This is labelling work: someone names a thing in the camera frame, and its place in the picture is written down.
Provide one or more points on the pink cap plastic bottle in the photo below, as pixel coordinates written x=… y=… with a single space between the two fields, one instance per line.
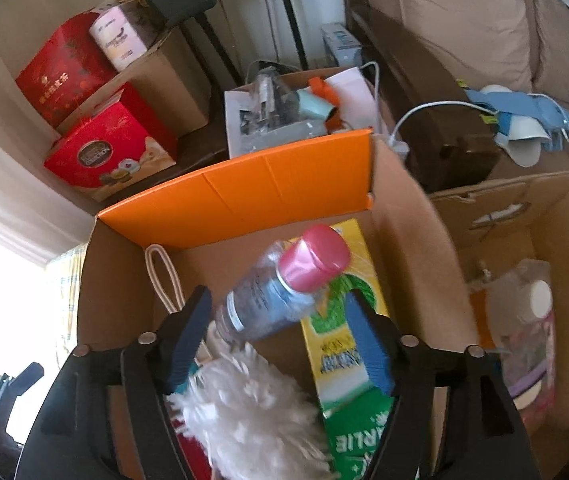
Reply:
x=284 y=289

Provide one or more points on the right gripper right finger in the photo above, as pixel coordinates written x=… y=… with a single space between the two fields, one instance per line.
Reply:
x=376 y=340

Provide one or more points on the blue fabric item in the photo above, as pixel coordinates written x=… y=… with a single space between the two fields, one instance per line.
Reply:
x=528 y=123

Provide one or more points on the white toilet paper pack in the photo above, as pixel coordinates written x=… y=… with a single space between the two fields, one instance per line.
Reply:
x=123 y=31

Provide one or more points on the red chocolate collection box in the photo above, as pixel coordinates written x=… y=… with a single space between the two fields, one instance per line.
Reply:
x=120 y=143

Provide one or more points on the dark red gift box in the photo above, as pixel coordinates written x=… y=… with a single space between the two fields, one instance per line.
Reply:
x=66 y=71

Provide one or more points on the orange-flap cardboard box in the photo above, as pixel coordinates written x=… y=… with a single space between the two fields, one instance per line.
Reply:
x=216 y=223

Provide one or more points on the white fluffy duster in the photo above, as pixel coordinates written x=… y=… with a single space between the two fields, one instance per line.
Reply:
x=251 y=420

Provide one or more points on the white sheer curtain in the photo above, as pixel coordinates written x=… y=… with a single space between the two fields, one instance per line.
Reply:
x=35 y=220

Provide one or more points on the white box of clutter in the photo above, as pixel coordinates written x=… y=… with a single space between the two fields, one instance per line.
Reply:
x=276 y=109

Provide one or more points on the tall brown cardboard box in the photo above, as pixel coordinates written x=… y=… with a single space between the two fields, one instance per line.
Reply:
x=171 y=80

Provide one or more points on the green yellow product box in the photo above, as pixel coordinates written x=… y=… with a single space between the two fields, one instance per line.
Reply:
x=354 y=412

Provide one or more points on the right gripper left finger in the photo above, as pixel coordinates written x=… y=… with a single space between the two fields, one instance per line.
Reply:
x=180 y=336

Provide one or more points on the yellow plaid tablecloth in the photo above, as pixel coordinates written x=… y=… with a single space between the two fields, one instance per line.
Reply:
x=65 y=276

